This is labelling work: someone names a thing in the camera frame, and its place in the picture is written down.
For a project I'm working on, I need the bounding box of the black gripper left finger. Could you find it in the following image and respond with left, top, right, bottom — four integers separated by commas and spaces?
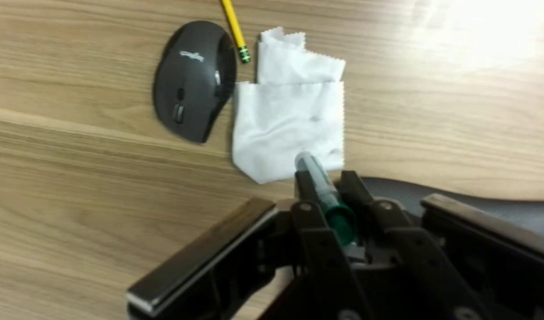
291, 170, 328, 234

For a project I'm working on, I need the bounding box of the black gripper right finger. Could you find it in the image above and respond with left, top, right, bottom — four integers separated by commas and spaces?
337, 170, 396, 237

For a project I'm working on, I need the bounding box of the green white marker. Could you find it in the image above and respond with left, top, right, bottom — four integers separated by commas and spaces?
295, 150, 357, 245

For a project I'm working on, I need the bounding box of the black ergonomic keyboard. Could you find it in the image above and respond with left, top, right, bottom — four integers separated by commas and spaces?
362, 175, 544, 237

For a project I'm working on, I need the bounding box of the crumpled white paper towel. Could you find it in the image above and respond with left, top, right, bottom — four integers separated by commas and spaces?
231, 26, 344, 184

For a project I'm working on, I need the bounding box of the black computer mouse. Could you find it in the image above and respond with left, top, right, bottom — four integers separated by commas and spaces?
152, 21, 236, 143

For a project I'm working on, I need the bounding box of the yellow pencil near mouse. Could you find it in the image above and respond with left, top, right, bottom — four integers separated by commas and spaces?
218, 0, 250, 63

